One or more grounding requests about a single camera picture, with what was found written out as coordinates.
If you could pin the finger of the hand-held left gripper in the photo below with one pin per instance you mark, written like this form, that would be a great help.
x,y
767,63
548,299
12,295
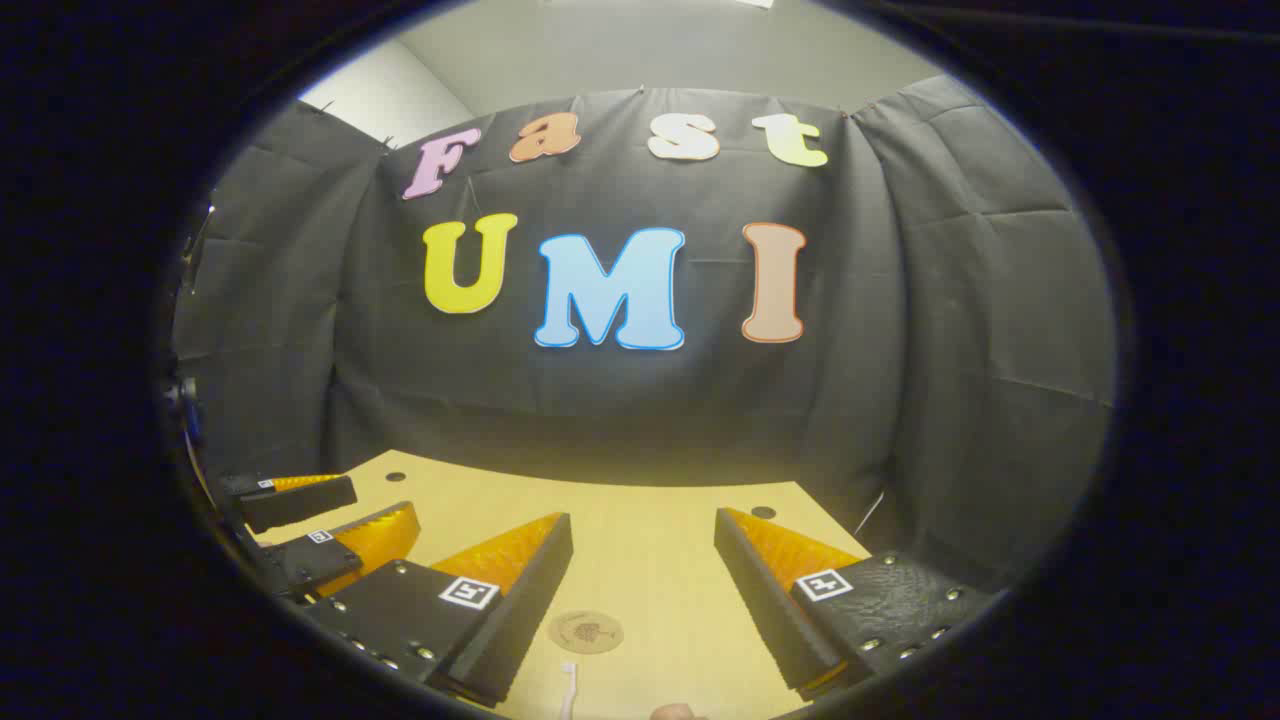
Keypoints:
x,y
300,503
300,562

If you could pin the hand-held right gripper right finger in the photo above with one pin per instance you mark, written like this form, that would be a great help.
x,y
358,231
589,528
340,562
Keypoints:
x,y
760,600

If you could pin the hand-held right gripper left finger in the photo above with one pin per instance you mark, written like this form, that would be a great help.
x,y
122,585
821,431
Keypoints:
x,y
530,610

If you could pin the round wooden coaster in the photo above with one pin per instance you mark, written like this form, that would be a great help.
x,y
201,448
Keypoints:
x,y
586,632

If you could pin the pink toothbrush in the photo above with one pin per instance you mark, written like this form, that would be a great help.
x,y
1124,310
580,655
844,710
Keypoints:
x,y
568,692

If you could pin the light wooden desktop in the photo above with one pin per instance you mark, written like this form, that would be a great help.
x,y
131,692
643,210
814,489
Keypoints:
x,y
640,560

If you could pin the black backdrop cloth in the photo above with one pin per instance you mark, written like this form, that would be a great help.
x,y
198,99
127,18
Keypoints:
x,y
900,330

